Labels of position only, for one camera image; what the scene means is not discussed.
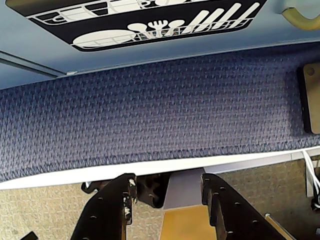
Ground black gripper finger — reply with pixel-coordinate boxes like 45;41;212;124
200;173;296;240
70;173;138;240

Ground black table clamp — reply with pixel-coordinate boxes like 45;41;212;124
136;173;169;209

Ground gray table leg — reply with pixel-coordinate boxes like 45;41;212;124
163;171;204;210

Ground beige board with black edge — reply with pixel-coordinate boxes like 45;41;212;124
296;63;320;135

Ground blue toy kitchen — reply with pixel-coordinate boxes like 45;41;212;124
0;0;320;90

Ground blue dishwasher door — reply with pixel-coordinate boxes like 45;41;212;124
56;0;320;80

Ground black white dishwasher sticker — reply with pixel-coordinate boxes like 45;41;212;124
4;0;269;53

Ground white cables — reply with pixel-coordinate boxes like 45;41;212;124
303;149;320;202

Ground gold dishwasher door handle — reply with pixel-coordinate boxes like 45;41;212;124
281;6;320;32

